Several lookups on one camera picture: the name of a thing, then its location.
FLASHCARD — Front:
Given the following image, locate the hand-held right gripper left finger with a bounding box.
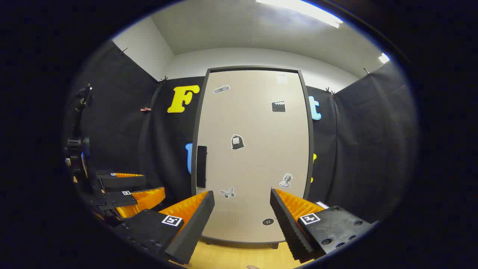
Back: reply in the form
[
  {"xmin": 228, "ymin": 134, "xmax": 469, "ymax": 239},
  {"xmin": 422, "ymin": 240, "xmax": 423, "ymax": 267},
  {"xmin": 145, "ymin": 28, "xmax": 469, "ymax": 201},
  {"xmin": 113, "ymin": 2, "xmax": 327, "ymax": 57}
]
[{"xmin": 112, "ymin": 191, "xmax": 215, "ymax": 265}]

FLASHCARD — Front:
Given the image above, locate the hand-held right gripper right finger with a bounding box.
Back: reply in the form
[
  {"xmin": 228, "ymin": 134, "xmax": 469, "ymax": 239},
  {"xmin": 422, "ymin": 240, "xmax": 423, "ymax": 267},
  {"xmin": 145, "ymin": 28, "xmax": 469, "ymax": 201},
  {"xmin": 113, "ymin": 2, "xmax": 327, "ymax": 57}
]
[{"xmin": 270, "ymin": 188, "xmax": 378, "ymax": 263}]

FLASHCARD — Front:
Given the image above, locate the black cabinet door handle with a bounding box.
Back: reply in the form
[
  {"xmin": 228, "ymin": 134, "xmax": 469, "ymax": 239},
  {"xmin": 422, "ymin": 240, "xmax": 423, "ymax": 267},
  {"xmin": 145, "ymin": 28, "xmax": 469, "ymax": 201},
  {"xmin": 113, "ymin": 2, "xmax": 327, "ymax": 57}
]
[{"xmin": 197, "ymin": 146, "xmax": 208, "ymax": 188}]

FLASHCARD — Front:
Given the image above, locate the beige cabinet door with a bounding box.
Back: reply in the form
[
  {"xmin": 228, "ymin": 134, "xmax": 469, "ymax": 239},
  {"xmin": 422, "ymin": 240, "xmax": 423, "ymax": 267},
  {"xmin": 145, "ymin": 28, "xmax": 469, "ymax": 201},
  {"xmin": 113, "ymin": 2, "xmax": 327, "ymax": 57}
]
[{"xmin": 196, "ymin": 70, "xmax": 310, "ymax": 243}]

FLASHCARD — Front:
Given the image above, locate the dark grey cabinet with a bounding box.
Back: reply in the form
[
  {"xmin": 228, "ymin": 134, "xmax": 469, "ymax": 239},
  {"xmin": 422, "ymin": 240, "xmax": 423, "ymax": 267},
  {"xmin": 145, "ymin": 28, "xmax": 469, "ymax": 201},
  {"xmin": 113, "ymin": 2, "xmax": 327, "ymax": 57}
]
[{"xmin": 191, "ymin": 66, "xmax": 314, "ymax": 250}]

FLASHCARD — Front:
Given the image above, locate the black backdrop cloth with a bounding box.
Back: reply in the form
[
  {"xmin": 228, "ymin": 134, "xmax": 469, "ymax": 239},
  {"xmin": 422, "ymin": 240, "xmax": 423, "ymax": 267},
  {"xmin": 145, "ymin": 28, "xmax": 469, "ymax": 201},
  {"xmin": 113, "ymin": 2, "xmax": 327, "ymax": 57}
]
[{"xmin": 65, "ymin": 39, "xmax": 419, "ymax": 225}]

